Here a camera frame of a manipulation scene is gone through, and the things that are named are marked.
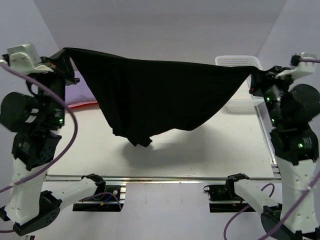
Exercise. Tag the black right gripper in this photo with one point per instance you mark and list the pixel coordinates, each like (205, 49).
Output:
(262, 78)

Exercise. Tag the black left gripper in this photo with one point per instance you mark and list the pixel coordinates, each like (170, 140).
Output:
(60, 62)

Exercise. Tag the black t-shirt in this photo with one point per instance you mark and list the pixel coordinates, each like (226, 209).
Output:
(143, 98)

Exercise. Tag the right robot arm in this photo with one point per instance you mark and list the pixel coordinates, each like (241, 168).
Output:
(296, 148)

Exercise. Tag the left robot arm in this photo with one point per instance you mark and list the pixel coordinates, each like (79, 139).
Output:
(35, 119)

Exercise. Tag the white plastic basket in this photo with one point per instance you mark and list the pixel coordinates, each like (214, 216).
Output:
(242, 102)

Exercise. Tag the folded lavender t-shirt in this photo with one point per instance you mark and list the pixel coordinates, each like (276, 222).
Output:
(80, 93)

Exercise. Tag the folded red t-shirt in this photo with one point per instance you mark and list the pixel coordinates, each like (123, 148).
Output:
(82, 104)

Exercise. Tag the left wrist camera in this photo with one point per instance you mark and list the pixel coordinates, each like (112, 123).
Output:
(25, 59)

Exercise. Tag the aluminium table rail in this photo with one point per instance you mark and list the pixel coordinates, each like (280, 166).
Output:
(74, 178)

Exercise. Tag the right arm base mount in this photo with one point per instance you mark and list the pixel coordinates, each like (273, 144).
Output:
(222, 202)

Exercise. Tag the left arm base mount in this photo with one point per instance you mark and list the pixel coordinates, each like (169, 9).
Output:
(111, 201)

